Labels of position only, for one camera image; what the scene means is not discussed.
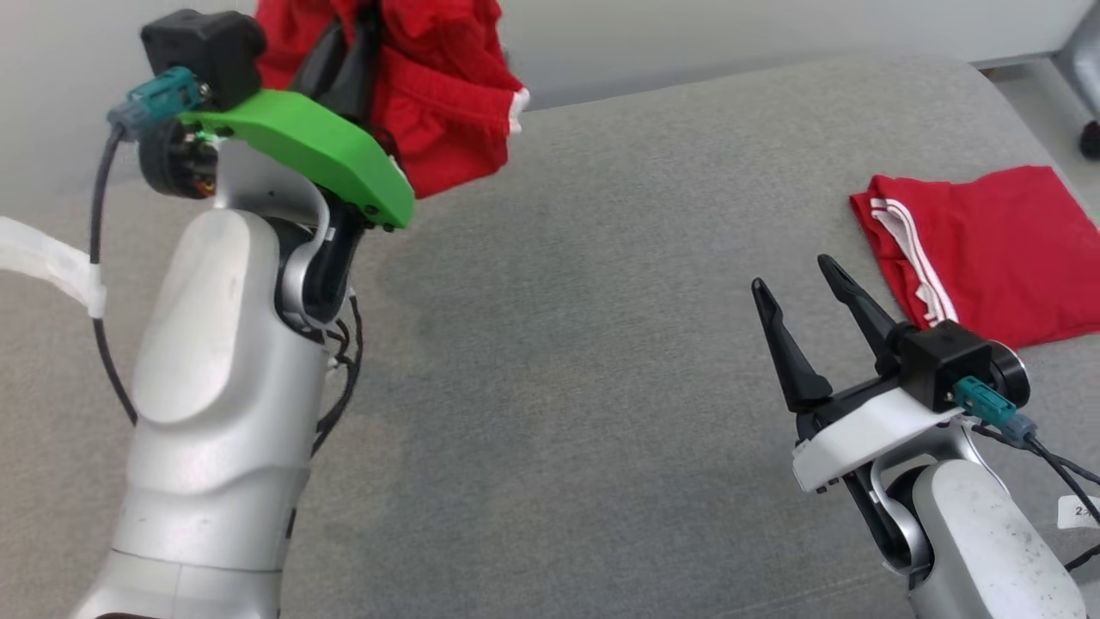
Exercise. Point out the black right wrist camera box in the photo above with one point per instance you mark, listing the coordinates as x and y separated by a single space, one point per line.
941 361

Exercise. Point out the red jersey with white sleeves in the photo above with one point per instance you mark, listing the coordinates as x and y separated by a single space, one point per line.
997 249

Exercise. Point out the teal left camera connector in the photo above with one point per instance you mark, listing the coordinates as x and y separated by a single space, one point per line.
155 99

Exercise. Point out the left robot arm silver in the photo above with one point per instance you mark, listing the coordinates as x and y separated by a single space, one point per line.
215 413

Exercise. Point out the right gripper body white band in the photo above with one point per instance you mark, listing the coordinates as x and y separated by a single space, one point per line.
859 434

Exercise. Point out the red shorts with white trim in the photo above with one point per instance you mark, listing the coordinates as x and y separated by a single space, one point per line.
438 112

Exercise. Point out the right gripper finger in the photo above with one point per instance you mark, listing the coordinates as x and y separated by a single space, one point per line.
864 314
791 361

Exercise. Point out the grey chair leg black caster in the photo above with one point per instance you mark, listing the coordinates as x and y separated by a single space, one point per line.
1084 77

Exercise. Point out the black round right gripper motor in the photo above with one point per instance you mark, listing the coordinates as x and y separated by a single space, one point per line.
1012 374

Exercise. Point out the teal right camera connector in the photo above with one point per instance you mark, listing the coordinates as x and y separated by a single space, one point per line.
993 408

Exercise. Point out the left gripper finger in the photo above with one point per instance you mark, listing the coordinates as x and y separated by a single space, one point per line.
361 69
320 64

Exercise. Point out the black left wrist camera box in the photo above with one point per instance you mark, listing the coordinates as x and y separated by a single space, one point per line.
206 52

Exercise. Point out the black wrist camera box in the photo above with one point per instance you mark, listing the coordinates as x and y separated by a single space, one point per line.
941 361
206 52

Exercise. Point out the teal camera connector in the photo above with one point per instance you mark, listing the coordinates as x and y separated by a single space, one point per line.
993 408
155 99

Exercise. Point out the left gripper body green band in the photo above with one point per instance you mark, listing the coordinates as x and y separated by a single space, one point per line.
318 142

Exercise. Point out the black round left gripper motor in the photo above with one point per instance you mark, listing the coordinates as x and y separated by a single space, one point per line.
176 163

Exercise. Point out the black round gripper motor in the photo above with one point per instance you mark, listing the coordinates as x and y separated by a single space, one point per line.
176 163
1012 374

